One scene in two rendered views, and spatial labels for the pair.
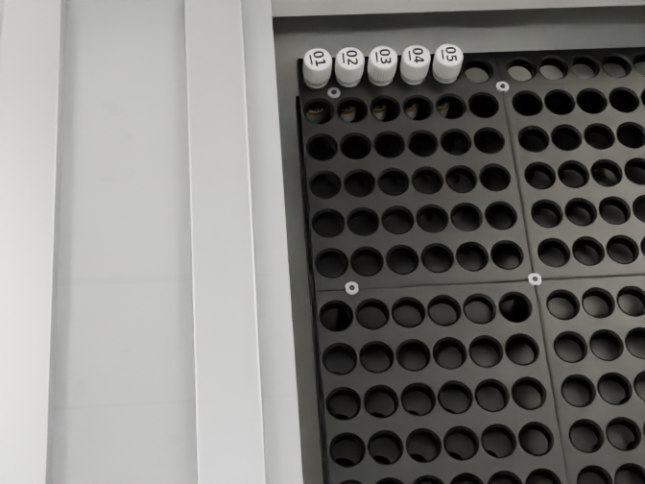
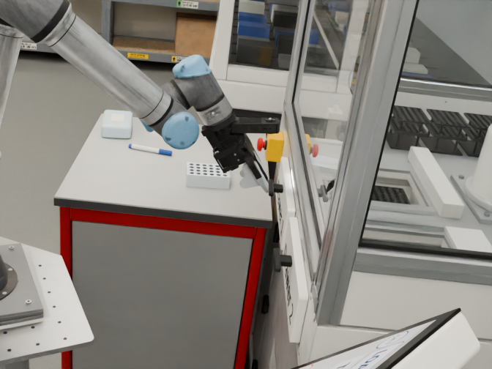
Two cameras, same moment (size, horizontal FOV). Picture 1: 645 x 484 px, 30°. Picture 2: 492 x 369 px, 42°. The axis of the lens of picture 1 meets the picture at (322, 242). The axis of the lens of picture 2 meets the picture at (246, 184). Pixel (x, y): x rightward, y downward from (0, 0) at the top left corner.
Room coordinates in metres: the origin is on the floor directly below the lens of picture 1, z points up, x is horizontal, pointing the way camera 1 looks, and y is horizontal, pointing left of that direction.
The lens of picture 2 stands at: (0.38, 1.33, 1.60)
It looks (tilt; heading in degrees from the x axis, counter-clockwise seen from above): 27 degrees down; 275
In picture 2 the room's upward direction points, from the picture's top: 8 degrees clockwise
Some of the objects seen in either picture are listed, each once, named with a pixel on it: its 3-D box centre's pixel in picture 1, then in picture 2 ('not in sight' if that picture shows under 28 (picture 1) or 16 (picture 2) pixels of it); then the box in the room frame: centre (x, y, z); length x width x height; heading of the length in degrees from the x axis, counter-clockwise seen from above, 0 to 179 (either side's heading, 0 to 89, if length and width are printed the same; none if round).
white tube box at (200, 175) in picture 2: not in sight; (207, 175); (0.65, -0.30, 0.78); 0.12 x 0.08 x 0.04; 14
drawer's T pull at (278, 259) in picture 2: not in sight; (282, 260); (0.39, 0.26, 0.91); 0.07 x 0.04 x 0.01; 99
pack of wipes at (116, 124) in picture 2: not in sight; (117, 124); (1.01, -0.55, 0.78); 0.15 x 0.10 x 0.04; 106
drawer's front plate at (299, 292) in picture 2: not in sight; (293, 274); (0.36, 0.26, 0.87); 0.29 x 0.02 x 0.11; 99
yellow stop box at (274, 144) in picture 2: not in sight; (273, 146); (0.48, -0.38, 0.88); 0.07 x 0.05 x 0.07; 99
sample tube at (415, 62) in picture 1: (410, 85); not in sight; (0.31, -0.03, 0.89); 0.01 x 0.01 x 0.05
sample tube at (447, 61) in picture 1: (441, 84); not in sight; (0.31, -0.05, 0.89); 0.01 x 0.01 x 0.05
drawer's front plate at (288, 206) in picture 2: not in sight; (284, 200); (0.41, -0.05, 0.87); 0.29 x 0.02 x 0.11; 99
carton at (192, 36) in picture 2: not in sight; (199, 34); (1.42, -3.85, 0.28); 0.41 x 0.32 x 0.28; 15
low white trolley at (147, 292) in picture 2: not in sight; (167, 261); (0.77, -0.41, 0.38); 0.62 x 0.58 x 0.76; 99
